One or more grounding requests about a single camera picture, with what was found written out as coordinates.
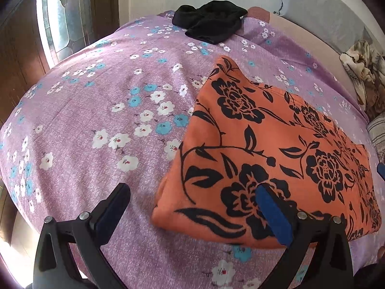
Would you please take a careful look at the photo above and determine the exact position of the orange black floral blouse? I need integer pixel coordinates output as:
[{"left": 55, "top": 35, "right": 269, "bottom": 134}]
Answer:
[{"left": 151, "top": 56, "right": 382, "bottom": 249}]

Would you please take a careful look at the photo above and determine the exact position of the striped floral cushion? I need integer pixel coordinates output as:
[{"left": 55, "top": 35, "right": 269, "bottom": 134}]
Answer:
[{"left": 367, "top": 112, "right": 385, "bottom": 163}]

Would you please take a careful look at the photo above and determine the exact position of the beige brown patterned blanket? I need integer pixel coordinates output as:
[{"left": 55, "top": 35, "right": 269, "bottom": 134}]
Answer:
[{"left": 339, "top": 40, "right": 384, "bottom": 121}]

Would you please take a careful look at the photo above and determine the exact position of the pink mattress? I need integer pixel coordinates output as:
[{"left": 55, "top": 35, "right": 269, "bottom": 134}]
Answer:
[{"left": 248, "top": 7, "right": 356, "bottom": 101}]

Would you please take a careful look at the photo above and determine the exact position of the purple floral bed sheet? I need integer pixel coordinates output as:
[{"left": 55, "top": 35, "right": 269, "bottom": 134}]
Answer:
[{"left": 1, "top": 16, "right": 384, "bottom": 288}]

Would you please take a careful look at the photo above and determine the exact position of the grey pillow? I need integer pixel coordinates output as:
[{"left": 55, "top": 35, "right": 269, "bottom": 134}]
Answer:
[{"left": 278, "top": 0, "right": 373, "bottom": 53}]

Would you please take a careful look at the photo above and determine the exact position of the black crumpled garment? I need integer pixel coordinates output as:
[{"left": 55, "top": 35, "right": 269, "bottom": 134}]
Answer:
[{"left": 172, "top": 0, "right": 247, "bottom": 44}]

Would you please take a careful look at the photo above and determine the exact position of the brown wooden glass door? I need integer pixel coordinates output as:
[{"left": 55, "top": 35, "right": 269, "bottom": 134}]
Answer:
[{"left": 1, "top": 0, "right": 119, "bottom": 123}]

